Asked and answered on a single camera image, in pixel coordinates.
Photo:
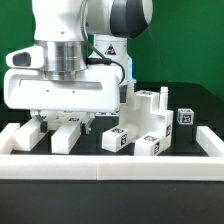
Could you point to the white front fence rail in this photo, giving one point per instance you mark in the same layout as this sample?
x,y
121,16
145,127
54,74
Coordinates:
x,y
56,167

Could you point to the white left fence rail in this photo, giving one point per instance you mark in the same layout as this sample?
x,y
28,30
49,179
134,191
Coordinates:
x,y
6,138

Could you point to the white fence rail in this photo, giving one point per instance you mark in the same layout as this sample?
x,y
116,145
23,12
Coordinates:
x,y
56,167
209,142
6,138

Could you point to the white chair back frame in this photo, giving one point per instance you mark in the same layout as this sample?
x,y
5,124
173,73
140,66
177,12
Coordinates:
x,y
63,130

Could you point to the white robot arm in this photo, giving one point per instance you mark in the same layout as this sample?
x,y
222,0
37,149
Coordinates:
x,y
56,73

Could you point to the white right fence rail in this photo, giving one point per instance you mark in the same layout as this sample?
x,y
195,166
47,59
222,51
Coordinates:
x,y
209,142

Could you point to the white chair seat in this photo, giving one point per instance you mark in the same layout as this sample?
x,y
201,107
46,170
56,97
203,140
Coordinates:
x,y
146,113

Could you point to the tagged white cube right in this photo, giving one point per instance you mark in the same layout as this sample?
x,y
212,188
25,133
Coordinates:
x,y
185,116

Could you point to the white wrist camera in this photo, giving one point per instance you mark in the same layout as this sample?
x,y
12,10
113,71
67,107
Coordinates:
x,y
26,58

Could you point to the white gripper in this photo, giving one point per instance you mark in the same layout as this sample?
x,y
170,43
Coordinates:
x,y
95,89

